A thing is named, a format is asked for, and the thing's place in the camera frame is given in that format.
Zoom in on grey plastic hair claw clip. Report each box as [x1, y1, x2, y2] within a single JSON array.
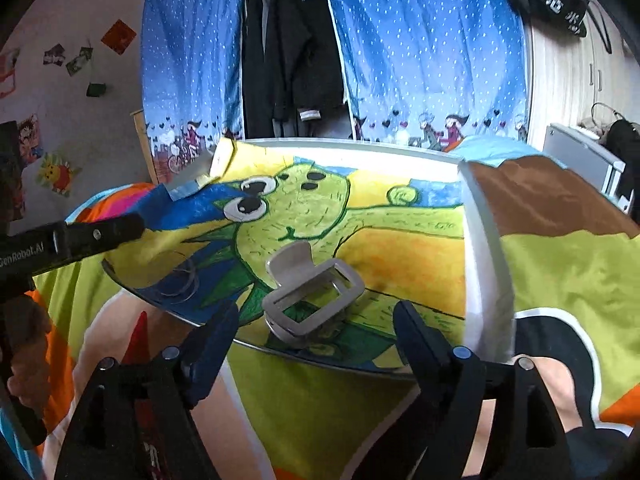
[[262, 240, 366, 348]]

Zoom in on person's left hand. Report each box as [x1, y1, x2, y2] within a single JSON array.
[[3, 295, 51, 418]]

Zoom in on colourful cartoon bed cover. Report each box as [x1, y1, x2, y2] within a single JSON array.
[[17, 154, 639, 479]]

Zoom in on wooden bedside cabinet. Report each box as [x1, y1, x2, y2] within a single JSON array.
[[131, 110, 160, 184]]

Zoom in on white tray with frog painting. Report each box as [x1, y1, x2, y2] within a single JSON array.
[[103, 140, 515, 373]]

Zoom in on dark hanging clothes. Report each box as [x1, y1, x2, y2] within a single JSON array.
[[242, 0, 352, 139]]

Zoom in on white side table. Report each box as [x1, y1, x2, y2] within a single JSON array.
[[542, 124, 634, 214]]

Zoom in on black clothes pile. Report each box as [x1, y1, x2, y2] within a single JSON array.
[[586, 101, 639, 203]]

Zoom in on white wardrobe cabinet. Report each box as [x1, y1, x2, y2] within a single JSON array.
[[528, 2, 639, 150]]

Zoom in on blue dotted wardrobe curtain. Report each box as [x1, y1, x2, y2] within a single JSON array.
[[141, 0, 528, 182]]

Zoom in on thin wire hoop bracelets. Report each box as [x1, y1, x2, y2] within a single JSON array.
[[154, 257, 202, 304]]

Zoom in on sun cartoon wall sticker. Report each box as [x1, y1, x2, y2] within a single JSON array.
[[36, 153, 81, 197]]

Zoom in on anime poster on wall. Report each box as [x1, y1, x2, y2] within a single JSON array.
[[17, 114, 43, 166]]

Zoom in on photo stickers on wall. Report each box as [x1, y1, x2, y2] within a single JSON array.
[[42, 44, 93, 77]]

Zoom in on red paper wall sticker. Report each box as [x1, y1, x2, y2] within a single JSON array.
[[101, 20, 137, 55]]

